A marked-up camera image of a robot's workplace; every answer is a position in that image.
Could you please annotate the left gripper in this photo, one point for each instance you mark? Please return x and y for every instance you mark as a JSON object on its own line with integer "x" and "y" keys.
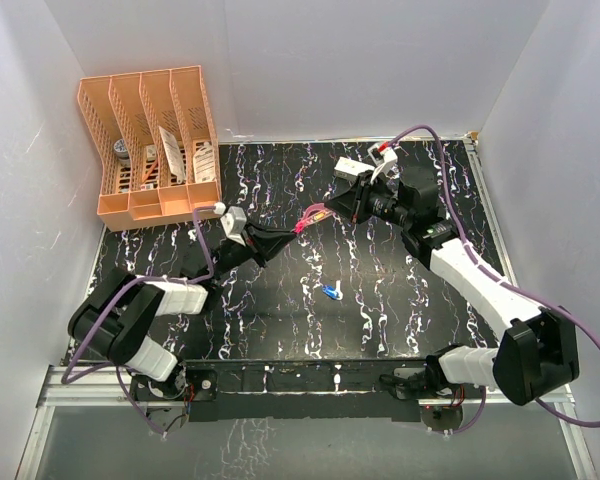
{"x": 273, "y": 239}

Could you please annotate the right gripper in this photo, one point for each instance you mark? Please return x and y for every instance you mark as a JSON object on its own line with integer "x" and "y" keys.
{"x": 363, "y": 188}

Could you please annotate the blue key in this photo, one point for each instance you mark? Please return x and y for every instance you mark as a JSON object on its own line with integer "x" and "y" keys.
{"x": 334, "y": 292}

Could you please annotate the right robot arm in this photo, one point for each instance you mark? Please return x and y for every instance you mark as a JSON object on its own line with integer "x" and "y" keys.
{"x": 537, "y": 351}

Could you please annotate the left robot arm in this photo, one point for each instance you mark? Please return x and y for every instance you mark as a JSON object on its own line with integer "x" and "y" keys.
{"x": 115, "y": 319}

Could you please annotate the white box on table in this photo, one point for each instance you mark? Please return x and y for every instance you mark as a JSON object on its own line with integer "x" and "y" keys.
{"x": 349, "y": 169}

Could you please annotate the white labelled packet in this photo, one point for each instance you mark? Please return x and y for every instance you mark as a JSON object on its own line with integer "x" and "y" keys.
{"x": 204, "y": 163}

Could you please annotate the white paper packet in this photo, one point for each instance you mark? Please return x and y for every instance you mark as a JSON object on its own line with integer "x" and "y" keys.
{"x": 174, "y": 156}

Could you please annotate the orange pen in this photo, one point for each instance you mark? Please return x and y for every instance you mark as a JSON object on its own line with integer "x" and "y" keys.
{"x": 150, "y": 171}

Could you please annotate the orange file organizer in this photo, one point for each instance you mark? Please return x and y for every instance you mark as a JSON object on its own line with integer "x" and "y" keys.
{"x": 133, "y": 106}

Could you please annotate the round tin in organizer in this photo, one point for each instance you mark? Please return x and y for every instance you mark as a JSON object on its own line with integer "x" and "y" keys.
{"x": 120, "y": 150}

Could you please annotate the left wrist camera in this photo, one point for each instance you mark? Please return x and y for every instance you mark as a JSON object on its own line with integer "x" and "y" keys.
{"x": 233, "y": 222}

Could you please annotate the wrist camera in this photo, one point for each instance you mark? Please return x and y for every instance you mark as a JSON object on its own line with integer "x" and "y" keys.
{"x": 384, "y": 158}
{"x": 233, "y": 222}

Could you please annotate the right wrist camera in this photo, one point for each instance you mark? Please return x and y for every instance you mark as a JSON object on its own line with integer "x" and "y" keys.
{"x": 384, "y": 158}

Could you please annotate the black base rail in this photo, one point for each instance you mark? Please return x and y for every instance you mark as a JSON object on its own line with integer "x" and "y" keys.
{"x": 299, "y": 389}

